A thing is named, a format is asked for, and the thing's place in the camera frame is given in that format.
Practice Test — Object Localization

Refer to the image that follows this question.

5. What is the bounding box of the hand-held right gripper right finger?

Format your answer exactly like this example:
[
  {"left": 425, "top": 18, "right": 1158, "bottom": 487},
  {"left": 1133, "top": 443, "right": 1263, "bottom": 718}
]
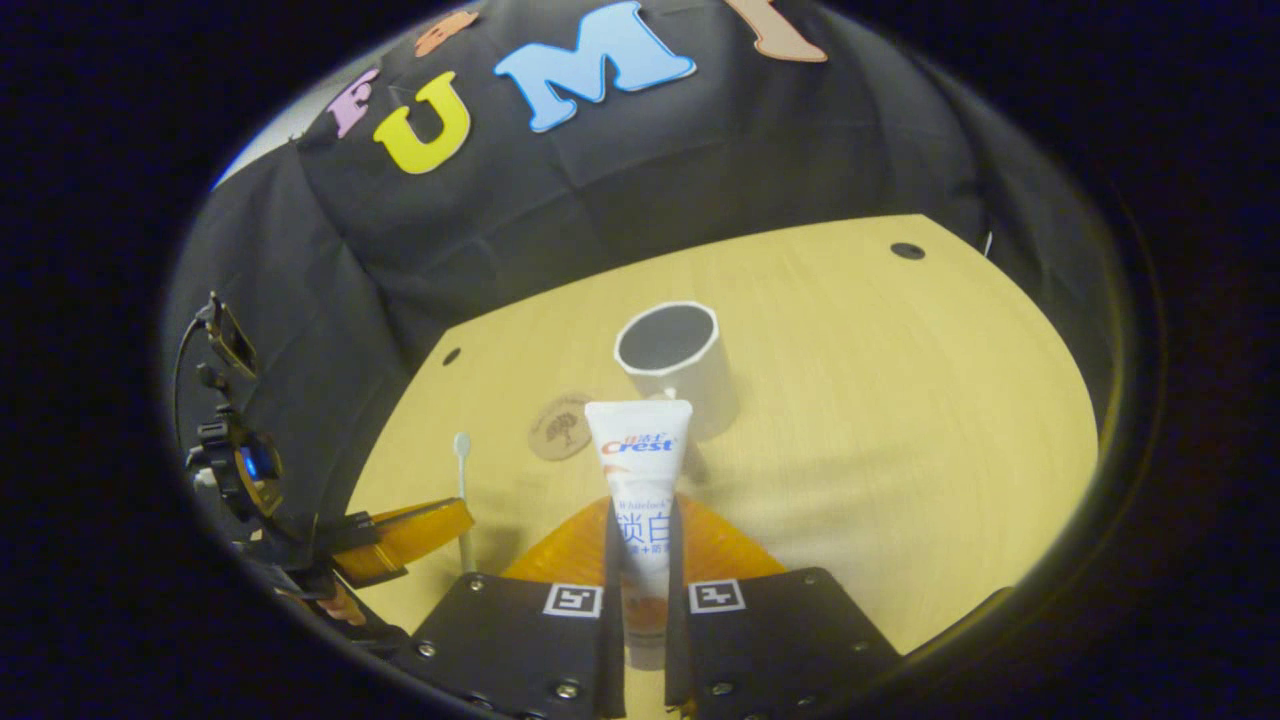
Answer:
[{"left": 664, "top": 495, "right": 903, "bottom": 720}]

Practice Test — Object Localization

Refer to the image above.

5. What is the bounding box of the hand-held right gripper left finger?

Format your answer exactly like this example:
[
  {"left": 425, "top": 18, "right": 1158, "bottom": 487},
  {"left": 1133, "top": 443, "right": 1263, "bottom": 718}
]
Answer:
[{"left": 405, "top": 495, "right": 628, "bottom": 720}]

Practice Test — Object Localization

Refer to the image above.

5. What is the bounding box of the white toothbrush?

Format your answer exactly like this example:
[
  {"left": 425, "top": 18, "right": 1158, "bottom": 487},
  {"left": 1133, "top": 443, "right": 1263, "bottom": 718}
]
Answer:
[{"left": 452, "top": 431, "right": 480, "bottom": 575}]

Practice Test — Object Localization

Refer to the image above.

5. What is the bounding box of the round wooden coaster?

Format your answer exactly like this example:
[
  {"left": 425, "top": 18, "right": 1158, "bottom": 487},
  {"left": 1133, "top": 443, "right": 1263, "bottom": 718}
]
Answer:
[{"left": 527, "top": 391, "right": 598, "bottom": 462}]

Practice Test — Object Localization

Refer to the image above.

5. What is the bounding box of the white toothpaste tube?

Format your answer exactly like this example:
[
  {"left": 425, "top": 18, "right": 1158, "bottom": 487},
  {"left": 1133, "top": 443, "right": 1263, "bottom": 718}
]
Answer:
[{"left": 584, "top": 397, "right": 694, "bottom": 673}]

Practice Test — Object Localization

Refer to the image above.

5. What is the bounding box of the white cup with wooden handle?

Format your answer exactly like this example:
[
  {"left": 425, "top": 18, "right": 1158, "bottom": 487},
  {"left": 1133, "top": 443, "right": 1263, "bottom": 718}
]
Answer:
[{"left": 613, "top": 300, "right": 742, "bottom": 443}]

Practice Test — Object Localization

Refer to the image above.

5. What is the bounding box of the black backdrop cloth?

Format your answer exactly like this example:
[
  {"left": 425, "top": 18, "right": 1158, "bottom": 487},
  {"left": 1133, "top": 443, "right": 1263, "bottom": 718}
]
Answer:
[{"left": 165, "top": 0, "right": 1116, "bottom": 561}]

